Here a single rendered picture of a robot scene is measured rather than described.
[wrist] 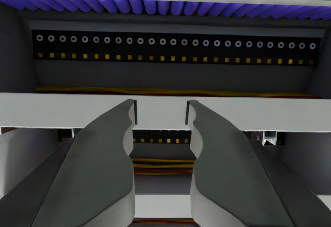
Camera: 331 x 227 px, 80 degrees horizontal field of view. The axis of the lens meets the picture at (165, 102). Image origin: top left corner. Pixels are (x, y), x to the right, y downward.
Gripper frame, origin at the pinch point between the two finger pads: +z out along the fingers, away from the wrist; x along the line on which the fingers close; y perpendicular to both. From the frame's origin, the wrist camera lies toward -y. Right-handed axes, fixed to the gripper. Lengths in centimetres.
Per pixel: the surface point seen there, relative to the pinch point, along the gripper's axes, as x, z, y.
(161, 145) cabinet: 1.0, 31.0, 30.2
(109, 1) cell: -7.1, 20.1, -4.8
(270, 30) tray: 20.5, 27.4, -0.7
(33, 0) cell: -17.4, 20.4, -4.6
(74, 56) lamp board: -15.7, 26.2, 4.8
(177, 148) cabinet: 5.5, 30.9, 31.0
